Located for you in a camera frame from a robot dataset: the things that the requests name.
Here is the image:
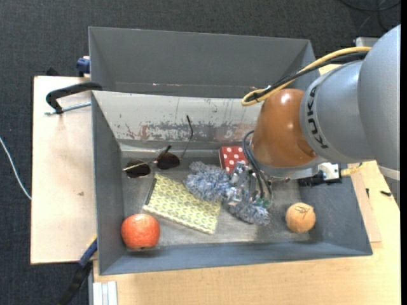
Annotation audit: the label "dark sunglasses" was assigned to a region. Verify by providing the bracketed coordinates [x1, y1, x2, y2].
[122, 115, 195, 179]

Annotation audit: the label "blue and white fuzzy cloth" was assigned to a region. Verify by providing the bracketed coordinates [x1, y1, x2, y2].
[183, 161, 272, 226]

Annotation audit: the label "grey metal bin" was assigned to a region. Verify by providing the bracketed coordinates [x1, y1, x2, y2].
[88, 26, 373, 276]

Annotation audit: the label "pale wood board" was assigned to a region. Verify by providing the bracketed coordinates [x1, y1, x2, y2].
[30, 75, 98, 265]

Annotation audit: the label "red box with white dots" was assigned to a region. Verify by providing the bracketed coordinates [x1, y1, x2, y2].
[218, 146, 251, 175]

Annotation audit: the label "yellow patterned cloth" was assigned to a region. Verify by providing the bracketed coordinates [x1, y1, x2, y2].
[142, 172, 223, 236]

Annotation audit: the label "black cylinder on white bracket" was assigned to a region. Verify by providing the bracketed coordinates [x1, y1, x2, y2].
[298, 162, 343, 186]

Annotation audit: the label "orange fruit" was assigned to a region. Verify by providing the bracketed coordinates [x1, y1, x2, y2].
[120, 213, 161, 251]

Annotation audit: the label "tan ball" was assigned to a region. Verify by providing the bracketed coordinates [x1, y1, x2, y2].
[284, 202, 317, 234]

